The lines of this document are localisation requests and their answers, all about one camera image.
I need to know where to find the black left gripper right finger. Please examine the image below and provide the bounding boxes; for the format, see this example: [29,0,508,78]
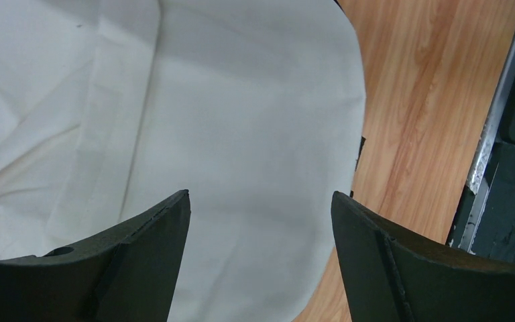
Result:
[331,192,515,321]

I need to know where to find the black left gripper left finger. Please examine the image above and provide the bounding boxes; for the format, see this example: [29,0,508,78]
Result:
[0,190,190,321]

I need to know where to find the cream canvas backpack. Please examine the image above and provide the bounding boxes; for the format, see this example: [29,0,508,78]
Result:
[0,1,365,321]

